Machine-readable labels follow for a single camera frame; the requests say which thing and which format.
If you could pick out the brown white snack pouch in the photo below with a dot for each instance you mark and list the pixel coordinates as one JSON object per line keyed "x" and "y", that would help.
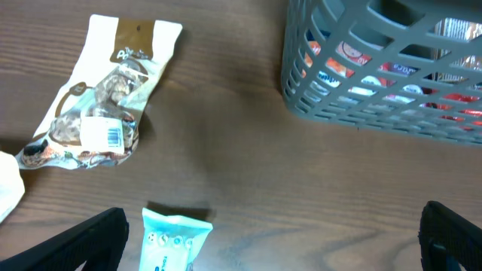
{"x": 94, "y": 119}

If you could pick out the light blue snack packet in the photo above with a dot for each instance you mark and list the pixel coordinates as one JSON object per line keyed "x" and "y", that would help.
{"x": 171, "y": 242}

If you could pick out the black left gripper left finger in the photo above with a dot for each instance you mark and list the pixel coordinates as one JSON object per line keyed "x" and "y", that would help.
{"x": 95, "y": 244}

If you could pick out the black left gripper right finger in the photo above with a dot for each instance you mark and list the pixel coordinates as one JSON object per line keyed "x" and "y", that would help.
{"x": 448, "y": 242}

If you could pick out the grey plastic basket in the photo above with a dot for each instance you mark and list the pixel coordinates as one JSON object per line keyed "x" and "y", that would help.
{"x": 397, "y": 31}

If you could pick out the beige resealable pouch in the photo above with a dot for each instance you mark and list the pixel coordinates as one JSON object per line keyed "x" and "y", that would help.
{"x": 11, "y": 185}

